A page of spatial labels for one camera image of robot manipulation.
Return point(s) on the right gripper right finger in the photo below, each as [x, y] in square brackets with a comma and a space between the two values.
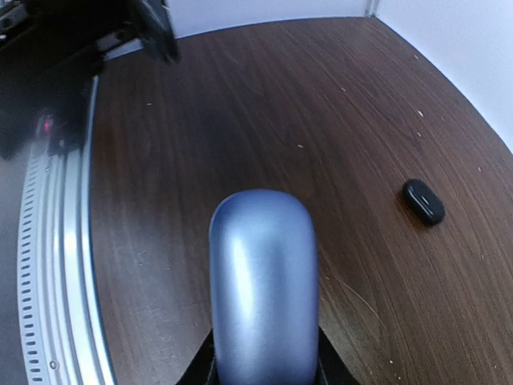
[330, 368]

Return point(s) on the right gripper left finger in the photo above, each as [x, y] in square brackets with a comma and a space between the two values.
[202, 369]

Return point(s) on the blue oval case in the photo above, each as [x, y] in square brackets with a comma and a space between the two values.
[264, 289]

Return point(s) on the black earbud charging case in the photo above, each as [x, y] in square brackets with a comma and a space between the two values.
[423, 202]

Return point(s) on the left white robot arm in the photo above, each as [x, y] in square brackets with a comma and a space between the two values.
[50, 53]

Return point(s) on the front aluminium rail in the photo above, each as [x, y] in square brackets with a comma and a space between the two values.
[60, 323]

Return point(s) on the left aluminium frame post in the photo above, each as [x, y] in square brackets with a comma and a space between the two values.
[371, 8]

